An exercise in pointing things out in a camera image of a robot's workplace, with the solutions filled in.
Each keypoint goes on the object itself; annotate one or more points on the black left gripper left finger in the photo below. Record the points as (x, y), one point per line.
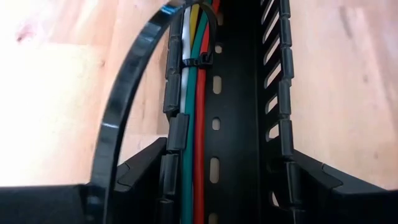
(46, 205)

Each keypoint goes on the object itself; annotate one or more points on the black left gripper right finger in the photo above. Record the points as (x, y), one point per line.
(342, 202)

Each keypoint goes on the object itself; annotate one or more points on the black zip tie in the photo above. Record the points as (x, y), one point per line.
(124, 84)

